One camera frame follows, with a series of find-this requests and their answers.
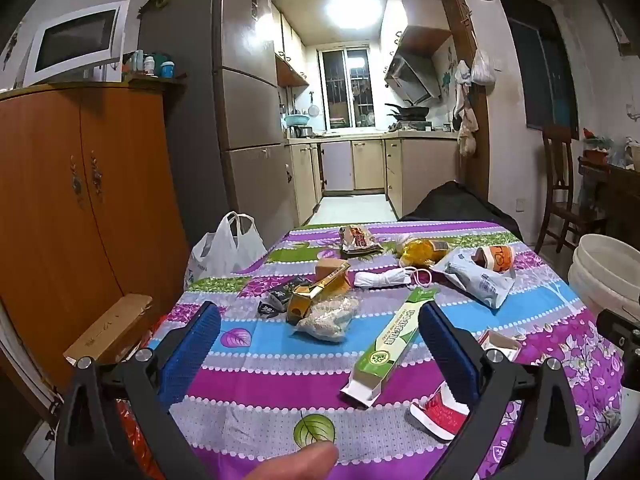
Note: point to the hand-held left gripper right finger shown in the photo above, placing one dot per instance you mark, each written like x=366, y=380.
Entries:
x=450, y=355

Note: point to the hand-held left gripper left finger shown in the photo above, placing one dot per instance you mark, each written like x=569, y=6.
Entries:
x=190, y=355

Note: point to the white face mask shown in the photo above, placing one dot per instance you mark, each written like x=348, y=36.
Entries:
x=385, y=277

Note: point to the small white open carton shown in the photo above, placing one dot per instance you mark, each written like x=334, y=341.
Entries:
x=500, y=345

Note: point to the red and white carton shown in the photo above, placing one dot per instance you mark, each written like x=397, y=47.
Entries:
x=440, y=410

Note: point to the long green carton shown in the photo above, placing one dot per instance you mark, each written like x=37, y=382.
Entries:
x=395, y=340

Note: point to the stacked white buckets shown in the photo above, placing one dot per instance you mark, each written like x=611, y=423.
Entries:
x=607, y=270

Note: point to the white and blue plastic pouch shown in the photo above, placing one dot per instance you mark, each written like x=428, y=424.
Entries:
x=475, y=280

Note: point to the flat cardboard box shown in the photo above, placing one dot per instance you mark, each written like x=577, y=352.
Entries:
x=107, y=330

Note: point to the striped floral tablecloth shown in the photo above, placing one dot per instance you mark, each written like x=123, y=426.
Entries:
x=280, y=355

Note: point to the small black sachet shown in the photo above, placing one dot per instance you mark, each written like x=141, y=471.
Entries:
x=267, y=308

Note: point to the yellow plastic bag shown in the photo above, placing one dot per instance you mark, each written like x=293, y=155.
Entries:
x=420, y=252

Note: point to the orange paper cup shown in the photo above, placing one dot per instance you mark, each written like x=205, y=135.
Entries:
x=495, y=257

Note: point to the white plastic bag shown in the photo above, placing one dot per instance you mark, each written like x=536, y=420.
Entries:
x=225, y=252

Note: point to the black foil packet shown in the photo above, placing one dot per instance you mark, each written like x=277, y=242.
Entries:
x=285, y=290

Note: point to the clear bag of grains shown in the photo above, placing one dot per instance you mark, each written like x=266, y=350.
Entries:
x=327, y=317

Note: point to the gold carton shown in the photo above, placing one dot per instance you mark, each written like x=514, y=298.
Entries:
x=315, y=295

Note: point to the red printed snack packet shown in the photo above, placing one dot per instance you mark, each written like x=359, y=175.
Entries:
x=357, y=240

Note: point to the small brown cardboard box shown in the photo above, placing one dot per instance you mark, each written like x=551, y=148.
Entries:
x=330, y=267

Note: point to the black cloth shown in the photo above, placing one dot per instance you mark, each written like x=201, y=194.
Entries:
x=460, y=205

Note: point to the dark wooden side table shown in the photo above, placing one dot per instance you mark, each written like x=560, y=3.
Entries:
x=612, y=185

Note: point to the orange wooden cabinet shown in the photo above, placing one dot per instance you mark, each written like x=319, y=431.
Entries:
x=75, y=235

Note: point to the wooden chair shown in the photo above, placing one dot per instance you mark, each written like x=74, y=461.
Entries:
x=560, y=180

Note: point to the beige kitchen base cabinets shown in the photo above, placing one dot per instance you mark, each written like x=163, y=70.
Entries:
x=370, y=170

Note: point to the black wok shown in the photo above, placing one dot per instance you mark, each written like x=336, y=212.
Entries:
x=407, y=110

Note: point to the teal basin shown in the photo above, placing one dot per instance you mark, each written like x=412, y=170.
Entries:
x=296, y=120

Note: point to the grey refrigerator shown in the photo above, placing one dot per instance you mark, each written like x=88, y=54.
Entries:
x=220, y=85

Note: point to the dark curtained window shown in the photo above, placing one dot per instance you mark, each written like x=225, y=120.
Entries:
x=542, y=80

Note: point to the steel range hood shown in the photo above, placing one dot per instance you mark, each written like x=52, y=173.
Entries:
x=412, y=75

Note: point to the kitchen window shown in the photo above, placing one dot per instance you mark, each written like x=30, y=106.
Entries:
x=347, y=90

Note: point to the hanging white plastic bags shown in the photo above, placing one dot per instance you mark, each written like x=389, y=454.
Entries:
x=477, y=67

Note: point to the bottles and jars on cabinet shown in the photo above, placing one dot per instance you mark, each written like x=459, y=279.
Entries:
x=150, y=64

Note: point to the white microwave oven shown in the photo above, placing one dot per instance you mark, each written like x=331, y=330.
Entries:
x=75, y=42

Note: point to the round ceiling light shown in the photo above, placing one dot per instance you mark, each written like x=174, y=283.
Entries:
x=352, y=7

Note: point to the beige kitchen wall cabinets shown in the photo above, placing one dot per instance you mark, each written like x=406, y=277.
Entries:
x=290, y=50

